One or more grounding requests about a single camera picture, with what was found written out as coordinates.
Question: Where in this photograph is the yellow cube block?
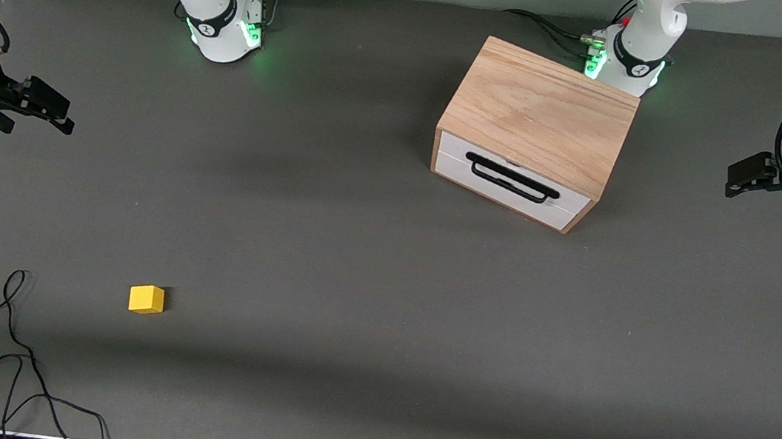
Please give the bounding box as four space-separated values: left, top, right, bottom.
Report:
127 282 167 317

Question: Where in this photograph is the black metal drawer handle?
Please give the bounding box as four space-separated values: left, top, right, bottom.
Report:
461 151 565 207

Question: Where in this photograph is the white-fronted wooden drawer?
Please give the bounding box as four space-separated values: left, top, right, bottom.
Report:
429 130 598 233

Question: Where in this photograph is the light wooden drawer cabinet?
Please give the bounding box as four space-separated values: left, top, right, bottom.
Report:
425 30 647 241

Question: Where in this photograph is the dark grey table mat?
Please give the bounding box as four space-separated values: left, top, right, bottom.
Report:
0 0 782 439

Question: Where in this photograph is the thin black loose cable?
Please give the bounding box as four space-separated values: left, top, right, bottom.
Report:
0 267 130 439

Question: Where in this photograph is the short black base cable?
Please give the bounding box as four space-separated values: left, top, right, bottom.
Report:
609 0 639 28

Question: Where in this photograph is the black left arm base cable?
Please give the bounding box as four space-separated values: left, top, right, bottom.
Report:
498 7 606 61

